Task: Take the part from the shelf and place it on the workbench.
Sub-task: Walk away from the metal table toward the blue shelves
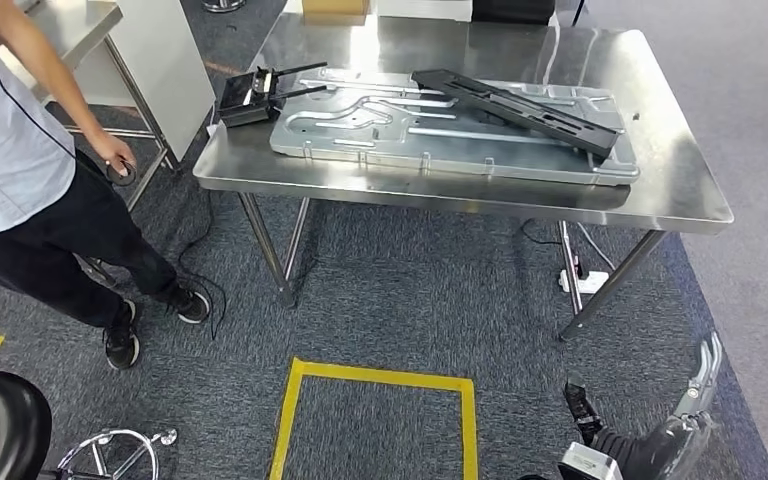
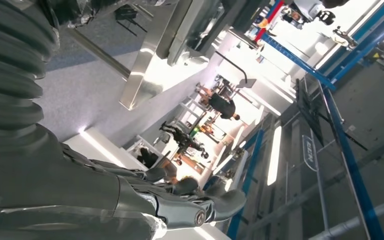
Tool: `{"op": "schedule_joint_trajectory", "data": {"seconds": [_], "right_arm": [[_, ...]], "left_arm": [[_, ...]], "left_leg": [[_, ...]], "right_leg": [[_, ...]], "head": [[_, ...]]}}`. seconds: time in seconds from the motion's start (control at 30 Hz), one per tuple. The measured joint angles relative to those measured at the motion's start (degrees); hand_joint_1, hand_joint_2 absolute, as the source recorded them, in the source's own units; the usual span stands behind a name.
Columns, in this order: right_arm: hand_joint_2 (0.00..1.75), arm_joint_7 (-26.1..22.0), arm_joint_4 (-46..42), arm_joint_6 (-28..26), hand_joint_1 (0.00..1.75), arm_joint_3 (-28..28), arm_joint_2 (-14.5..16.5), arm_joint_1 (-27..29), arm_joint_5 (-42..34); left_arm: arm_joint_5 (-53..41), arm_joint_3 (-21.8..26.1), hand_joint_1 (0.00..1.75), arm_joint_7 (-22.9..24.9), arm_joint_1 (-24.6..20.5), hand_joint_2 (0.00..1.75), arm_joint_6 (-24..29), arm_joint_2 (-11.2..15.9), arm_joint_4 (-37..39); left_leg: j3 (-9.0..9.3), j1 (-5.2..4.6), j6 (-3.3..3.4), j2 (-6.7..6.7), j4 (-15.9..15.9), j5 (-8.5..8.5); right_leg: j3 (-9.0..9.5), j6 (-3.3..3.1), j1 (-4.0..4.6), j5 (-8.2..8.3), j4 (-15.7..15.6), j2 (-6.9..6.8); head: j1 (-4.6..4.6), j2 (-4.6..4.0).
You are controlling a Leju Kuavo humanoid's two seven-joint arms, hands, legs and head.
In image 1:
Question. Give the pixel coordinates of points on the white grey equipment case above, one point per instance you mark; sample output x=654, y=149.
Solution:
x=424, y=8

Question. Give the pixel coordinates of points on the black device with antennas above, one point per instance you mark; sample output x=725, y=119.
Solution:
x=241, y=106

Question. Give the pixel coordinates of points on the white power strip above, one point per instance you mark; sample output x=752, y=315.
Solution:
x=589, y=281

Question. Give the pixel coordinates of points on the stainless steel workbench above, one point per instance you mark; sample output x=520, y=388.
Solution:
x=424, y=40

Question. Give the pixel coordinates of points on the white side table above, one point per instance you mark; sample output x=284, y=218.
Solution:
x=172, y=73

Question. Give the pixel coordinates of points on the black plastic plate bracket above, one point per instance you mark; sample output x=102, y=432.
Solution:
x=523, y=112

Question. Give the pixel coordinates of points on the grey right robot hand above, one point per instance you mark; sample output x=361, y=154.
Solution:
x=675, y=444

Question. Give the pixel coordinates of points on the brown cardboard box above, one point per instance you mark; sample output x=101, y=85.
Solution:
x=334, y=10

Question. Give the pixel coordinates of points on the round chrome base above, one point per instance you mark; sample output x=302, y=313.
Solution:
x=224, y=4

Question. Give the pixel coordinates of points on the stamped sheet metal panel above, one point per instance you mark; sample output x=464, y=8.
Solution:
x=390, y=146

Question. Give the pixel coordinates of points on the person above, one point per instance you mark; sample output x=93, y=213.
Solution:
x=13, y=166

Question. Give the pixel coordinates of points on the black round button controller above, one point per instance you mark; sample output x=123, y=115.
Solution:
x=122, y=177

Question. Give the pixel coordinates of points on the person's left forearm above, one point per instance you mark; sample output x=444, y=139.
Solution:
x=46, y=73

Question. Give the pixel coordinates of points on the thin black stand pole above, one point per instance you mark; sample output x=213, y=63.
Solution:
x=577, y=12

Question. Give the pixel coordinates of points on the black stool chrome base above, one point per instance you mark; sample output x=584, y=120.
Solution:
x=0, y=430

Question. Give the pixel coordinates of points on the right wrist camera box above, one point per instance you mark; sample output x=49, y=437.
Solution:
x=589, y=464

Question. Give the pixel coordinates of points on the black equipment case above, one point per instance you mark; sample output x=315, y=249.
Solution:
x=513, y=10

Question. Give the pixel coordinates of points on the person's left hand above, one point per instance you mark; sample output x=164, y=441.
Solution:
x=112, y=151

